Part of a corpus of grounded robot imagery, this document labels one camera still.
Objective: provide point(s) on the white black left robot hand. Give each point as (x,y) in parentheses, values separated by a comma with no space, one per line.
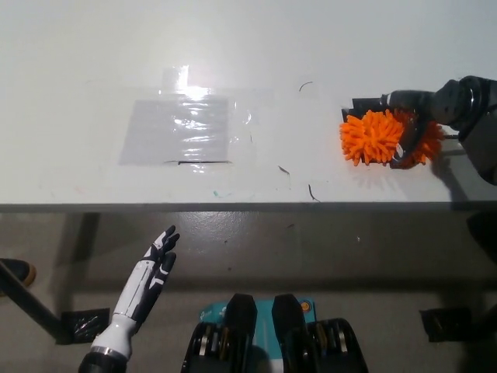
(149,277)

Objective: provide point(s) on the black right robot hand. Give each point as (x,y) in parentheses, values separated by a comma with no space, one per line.
(438,105)

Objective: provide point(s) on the orange microfibre duster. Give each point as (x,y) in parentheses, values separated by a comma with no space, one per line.
(369,134)

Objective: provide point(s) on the black teal robot torso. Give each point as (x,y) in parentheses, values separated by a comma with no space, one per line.
(240,336)

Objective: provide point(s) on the black floor tape patch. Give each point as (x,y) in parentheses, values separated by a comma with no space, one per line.
(85,326)
(446,324)

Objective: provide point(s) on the black diagonal bar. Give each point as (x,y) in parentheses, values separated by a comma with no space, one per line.
(33,305)

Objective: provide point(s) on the black shoe tan sole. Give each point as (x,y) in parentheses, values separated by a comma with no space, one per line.
(17,270)

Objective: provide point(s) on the black rounded object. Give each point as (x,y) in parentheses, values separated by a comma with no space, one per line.
(483,241)

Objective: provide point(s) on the clear taped plastic sheet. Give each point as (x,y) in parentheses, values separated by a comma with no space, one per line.
(155,134)

